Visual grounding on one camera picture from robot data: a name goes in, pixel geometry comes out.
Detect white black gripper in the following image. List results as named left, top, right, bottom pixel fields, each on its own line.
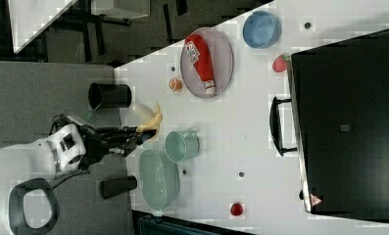
left=48, top=115, right=157, bottom=171

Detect yellow plush peeled banana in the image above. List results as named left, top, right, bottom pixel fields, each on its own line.
left=133, top=103, right=163, bottom=133

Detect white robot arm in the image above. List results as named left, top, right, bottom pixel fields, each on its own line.
left=0, top=115, right=162, bottom=235

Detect green mug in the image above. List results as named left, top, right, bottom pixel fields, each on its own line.
left=165, top=130, right=200, bottom=163

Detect green perforated colander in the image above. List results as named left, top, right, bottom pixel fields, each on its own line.
left=139, top=150, right=179, bottom=211

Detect black cylinder cup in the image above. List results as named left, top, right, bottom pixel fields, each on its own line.
left=88, top=83, right=132, bottom=110

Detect black cylinder at table edge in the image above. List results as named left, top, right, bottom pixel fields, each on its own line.
left=99, top=175, right=137, bottom=200

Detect orange slice toy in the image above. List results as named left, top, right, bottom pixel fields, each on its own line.
left=169, top=78, right=182, bottom=91

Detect blue crate at bottom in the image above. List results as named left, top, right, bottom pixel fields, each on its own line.
left=136, top=215, right=251, bottom=235

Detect red plush ketchup bottle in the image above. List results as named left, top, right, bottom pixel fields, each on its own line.
left=184, top=33, right=217, bottom=95

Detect grey round plate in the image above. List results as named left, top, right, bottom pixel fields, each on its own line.
left=180, top=27, right=233, bottom=99

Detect red round fruit toy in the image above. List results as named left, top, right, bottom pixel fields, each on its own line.
left=230, top=203, right=243, bottom=216

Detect red strawberry toy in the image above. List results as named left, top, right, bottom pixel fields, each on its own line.
left=272, top=55, right=289, bottom=72

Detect blue round bowl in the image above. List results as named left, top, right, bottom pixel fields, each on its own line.
left=242, top=11, right=281, bottom=49

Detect white table in background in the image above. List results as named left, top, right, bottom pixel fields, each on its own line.
left=7, top=0, right=77, bottom=54

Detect black toaster oven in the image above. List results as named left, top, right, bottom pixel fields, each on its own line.
left=288, top=27, right=389, bottom=223

